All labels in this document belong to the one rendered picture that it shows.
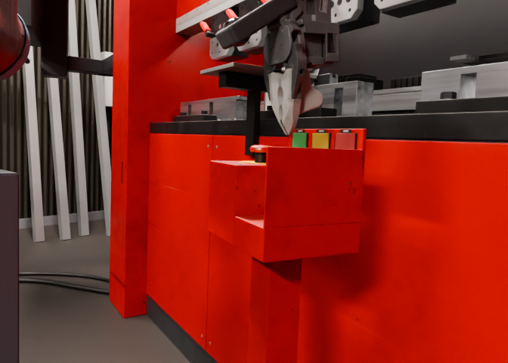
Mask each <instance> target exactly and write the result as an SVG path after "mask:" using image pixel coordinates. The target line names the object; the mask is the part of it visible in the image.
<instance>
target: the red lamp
mask: <svg viewBox="0 0 508 363"><path fill-rule="evenodd" d="M335 149H352V150H354V149H355V134H353V133H336V143H335Z"/></svg>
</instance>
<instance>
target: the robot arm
mask: <svg viewBox="0 0 508 363"><path fill-rule="evenodd" d="M267 25H268V29H267V34H266V36H265V44H264V77H265V85H266V89H267V93H268V98H269V101H270V102H271V106H272V108H273V111H274V113H275V116H276V117H277V120H278V122H279V123H280V126H281V128H282V130H283V132H284V133H285V135H292V134H293V132H294V130H295V128H296V124H297V121H298V118H299V114H301V113H305V112H308V111H310V110H313V109H316V108H319V107H320V106H321V105H322V103H323V95H322V94H321V93H320V92H319V91H318V90H316V89H315V88H312V87H311V83H310V73H309V71H308V70H307V69H313V68H316V67H322V66H326V65H329V64H333V62H334V61H335V62H339V24H338V23H331V0H268V1H267V2H266V3H264V4H262V5H260V6H259V7H257V8H256V9H254V10H252V11H250V12H249V13H248V14H246V15H244V16H243V17H232V18H231V19H229V20H228V21H227V22H226V23H225V24H224V26H223V28H224V29H222V30H220V31H218V32H217V33H216V34H215V37H216V38H217V40H218V42H219V44H220V46H221V47H222V48H223V49H228V48H230V47H232V46H234V47H240V46H243V45H245V44H246V43H247V42H248V41H249V38H250V36H251V35H253V34H254V33H256V32H258V31H259V30H261V29H262V28H264V27H265V26H267ZM333 34H336V53H333ZM29 50H30V37H29V31H28V29H27V28H26V25H25V23H24V21H23V19H22V18H21V16H20V15H19V14H18V13H17V0H0V81H2V80H5V79H7V78H9V77H11V76H13V75H14V74H15V73H16V72H17V71H18V70H19V69H20V68H21V67H22V66H23V65H24V63H25V62H26V59H27V58H28V55H29ZM283 67H287V68H288V69H286V71H283V72H282V70H281V69H282V68H283Z"/></svg>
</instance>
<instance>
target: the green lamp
mask: <svg viewBox="0 0 508 363"><path fill-rule="evenodd" d="M292 147H307V133H293V144H292Z"/></svg>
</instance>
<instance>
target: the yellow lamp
mask: <svg viewBox="0 0 508 363"><path fill-rule="evenodd" d="M329 137H330V133H313V134H312V148H329Z"/></svg>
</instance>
